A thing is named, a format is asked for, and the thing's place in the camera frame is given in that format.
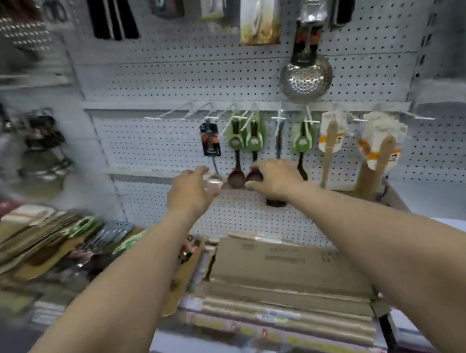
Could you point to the person's right hand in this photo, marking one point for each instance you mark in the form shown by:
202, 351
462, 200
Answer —
281, 178

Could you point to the person's left hand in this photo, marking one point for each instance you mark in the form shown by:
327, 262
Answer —
189, 193

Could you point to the bundle of carded steel utensils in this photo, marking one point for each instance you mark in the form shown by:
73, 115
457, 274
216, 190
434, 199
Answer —
106, 236
189, 248

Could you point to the small steel ladle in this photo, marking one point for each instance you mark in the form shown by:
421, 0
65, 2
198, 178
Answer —
210, 140

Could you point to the row of dark spoons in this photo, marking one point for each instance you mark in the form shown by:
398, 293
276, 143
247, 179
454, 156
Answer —
131, 241

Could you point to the wooden spatulas bunch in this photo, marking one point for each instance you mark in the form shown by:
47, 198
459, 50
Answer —
387, 155

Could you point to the person's left forearm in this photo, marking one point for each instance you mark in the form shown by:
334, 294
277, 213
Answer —
98, 325

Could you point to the person's right forearm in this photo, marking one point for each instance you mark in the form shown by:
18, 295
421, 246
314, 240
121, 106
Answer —
401, 253

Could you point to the large steel skimmer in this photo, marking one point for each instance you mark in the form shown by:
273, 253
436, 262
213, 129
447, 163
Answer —
306, 80

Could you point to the stack of long beige boxes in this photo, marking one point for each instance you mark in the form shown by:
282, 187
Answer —
280, 319

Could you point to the bunch of hanging steel ladles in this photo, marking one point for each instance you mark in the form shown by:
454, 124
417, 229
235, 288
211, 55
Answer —
46, 167

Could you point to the white knife in package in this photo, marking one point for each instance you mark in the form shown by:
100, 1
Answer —
257, 4

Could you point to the black flat brush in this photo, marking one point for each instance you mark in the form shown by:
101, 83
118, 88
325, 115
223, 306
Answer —
97, 15
113, 17
127, 17

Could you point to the scissors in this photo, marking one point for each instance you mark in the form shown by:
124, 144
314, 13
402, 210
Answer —
55, 11

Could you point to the steel grater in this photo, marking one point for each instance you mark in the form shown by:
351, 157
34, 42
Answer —
20, 38

